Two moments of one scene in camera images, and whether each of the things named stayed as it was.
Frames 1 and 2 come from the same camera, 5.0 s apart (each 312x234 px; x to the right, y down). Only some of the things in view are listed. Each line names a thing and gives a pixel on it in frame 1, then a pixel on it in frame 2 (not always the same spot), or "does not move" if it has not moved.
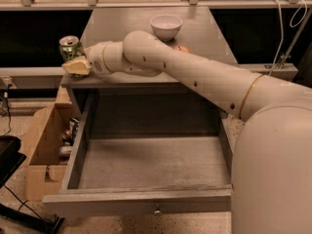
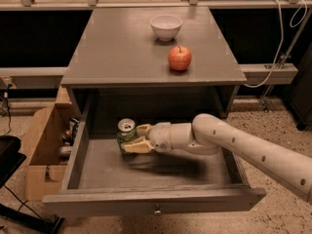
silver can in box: x=65 y=149 does not move
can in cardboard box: x=68 y=135 does not move
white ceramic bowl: x=166 y=26 does not move
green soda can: x=70 y=48 to x=126 y=132
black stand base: x=11 y=160 does not move
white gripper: x=96 y=58 to x=160 y=136
